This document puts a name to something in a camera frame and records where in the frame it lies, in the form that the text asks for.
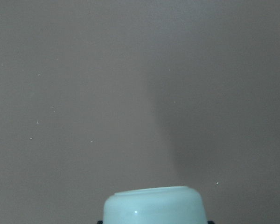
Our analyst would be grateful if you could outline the green plastic cup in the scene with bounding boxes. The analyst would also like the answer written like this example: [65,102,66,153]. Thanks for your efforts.
[103,186,208,224]

